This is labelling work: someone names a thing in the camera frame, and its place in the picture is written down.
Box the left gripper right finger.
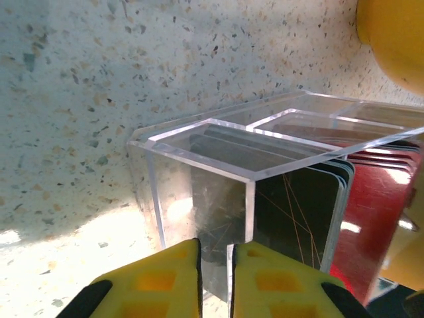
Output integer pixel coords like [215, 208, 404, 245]
[227, 241, 375, 318]

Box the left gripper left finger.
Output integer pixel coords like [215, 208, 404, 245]
[64, 238, 203, 318]

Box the stack of black cards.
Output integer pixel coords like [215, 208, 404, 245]
[188, 124, 356, 292]

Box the stack of red cards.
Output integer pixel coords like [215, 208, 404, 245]
[274, 125, 422, 305]

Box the clear acrylic card box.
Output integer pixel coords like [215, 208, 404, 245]
[127, 89, 424, 305]

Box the orange bowl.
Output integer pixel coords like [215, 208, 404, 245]
[356, 0, 424, 97]

